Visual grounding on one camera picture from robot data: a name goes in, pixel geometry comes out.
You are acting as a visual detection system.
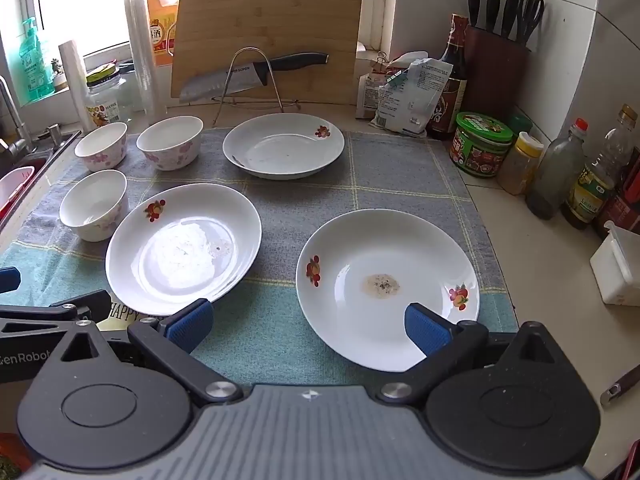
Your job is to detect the metal wire rack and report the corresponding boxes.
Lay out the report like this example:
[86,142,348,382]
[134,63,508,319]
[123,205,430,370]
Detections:
[212,46,301,128]

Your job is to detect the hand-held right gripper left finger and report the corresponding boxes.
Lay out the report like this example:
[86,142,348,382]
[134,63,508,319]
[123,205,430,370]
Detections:
[60,298,241,407]

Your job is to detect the clear cling film roll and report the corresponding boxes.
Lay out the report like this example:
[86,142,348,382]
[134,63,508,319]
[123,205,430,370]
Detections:
[124,0,168,117]

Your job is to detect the dark soy sauce bottle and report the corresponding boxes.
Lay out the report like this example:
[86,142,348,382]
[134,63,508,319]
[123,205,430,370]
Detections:
[425,14,469,141]

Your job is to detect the white plastic box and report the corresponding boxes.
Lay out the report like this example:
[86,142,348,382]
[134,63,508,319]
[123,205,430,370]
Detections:
[590,220,640,307]

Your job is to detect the white plastic bag roll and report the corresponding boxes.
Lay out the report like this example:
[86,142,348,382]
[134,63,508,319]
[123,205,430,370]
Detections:
[58,40,93,126]

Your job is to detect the dark red knife block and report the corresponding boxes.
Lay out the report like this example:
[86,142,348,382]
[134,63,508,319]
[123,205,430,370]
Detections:
[464,25,531,126]

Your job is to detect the small green lid jar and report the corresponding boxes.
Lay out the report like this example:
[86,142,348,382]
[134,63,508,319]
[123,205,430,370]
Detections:
[505,114,533,138]

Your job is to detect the red plastic basin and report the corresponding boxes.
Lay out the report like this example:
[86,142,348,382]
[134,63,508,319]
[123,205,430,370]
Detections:
[0,166,37,221]

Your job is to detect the white plate two fruit prints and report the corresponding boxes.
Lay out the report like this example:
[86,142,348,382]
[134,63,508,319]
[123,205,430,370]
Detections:
[296,208,481,373]

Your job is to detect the white floral bowl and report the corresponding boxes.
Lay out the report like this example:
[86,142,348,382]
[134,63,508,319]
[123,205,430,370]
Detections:
[74,122,129,172]
[136,116,203,172]
[59,169,128,243]

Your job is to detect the orange white seasoning bag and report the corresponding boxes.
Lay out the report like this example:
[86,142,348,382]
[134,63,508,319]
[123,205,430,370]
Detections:
[356,57,396,120]

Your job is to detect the oil bottle yellow green label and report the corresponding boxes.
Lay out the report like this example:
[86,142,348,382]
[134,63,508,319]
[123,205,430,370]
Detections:
[560,105,640,231]

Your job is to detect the yellow cooking wine jug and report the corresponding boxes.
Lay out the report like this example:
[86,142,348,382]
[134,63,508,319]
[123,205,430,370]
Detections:
[144,0,180,67]

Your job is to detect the metal faucet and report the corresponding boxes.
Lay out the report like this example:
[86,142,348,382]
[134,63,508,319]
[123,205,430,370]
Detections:
[0,76,66,161]

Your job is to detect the white fruit print plate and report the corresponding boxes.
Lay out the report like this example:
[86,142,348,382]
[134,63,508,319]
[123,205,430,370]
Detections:
[105,183,262,317]
[222,113,346,180]

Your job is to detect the dark bottle red label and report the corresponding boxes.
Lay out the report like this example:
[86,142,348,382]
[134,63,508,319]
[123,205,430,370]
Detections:
[592,147,640,241]

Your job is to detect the yellow lid spice jar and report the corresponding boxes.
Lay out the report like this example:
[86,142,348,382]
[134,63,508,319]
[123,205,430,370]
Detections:
[496,131,545,196]

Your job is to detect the black kitchen scissors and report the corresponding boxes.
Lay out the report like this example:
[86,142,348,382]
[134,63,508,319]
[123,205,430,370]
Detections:
[515,0,546,47]

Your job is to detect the grey blue checked dish mat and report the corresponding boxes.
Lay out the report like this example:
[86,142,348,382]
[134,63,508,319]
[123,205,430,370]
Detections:
[0,127,518,386]

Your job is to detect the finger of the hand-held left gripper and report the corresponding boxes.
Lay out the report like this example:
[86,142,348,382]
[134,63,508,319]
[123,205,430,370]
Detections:
[0,266,22,294]
[0,289,112,386]

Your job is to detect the dark tool handle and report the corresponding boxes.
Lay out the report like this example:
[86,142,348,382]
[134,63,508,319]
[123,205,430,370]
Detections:
[600,366,640,407]

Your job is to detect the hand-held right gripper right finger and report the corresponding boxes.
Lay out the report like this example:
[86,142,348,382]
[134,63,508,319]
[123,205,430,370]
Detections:
[377,303,557,407]

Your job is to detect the black handled kitchen knife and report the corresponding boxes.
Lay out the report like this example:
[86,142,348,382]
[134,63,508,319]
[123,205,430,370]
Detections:
[179,51,330,104]

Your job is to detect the green lid sauce jar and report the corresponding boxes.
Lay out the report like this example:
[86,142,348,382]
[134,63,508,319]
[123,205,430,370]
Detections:
[449,111,516,179]

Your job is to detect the green dish soap bottle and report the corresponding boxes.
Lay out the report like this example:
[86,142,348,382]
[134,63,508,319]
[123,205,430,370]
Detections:
[19,16,55,101]

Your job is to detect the clear bottle red cap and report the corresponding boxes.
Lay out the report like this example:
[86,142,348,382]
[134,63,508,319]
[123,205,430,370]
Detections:
[526,118,590,220]

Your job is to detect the bamboo cutting board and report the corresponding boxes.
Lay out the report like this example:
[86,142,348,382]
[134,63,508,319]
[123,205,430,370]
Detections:
[171,0,365,106]

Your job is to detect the glass jar yellow black lid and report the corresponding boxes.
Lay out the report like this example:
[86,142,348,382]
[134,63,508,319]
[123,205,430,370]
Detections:
[84,64,132,131]

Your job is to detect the small potted plant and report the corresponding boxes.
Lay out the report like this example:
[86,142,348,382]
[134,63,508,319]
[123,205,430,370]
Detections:
[50,57,68,92]

